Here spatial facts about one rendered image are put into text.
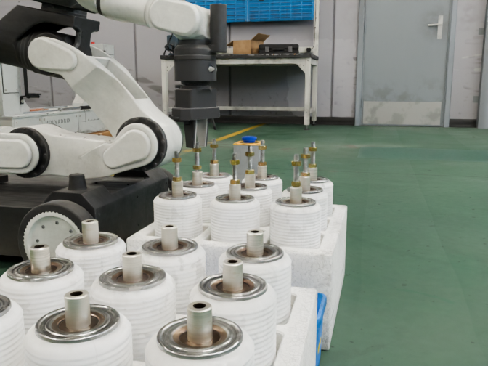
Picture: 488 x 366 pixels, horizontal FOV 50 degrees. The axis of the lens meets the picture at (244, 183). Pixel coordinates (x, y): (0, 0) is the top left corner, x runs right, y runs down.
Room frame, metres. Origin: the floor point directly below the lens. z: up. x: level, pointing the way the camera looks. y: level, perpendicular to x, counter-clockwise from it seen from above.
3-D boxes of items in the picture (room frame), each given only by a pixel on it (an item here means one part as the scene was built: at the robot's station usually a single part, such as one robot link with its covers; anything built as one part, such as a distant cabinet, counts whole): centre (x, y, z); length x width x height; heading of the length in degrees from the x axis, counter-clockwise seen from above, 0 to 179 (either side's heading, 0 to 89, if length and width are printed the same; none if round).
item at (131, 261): (0.57, 0.13, 0.26); 0.02 x 0.02 x 0.03
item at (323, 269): (1.10, -0.01, 0.09); 0.39 x 0.39 x 0.18; 75
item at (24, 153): (1.52, 0.64, 0.28); 0.21 x 0.20 x 0.13; 76
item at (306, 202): (0.95, -0.10, 0.25); 0.08 x 0.08 x 0.01
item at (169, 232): (0.68, 0.10, 0.26); 0.02 x 0.02 x 0.03
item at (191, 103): (1.13, 0.10, 0.46); 0.13 x 0.10 x 0.12; 142
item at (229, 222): (0.98, 0.02, 0.16); 0.10 x 0.10 x 0.18
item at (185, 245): (0.68, 0.10, 0.25); 0.08 x 0.08 x 0.01
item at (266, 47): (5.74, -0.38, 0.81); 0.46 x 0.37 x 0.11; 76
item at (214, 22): (1.13, 0.09, 0.57); 0.11 x 0.11 x 0.11; 72
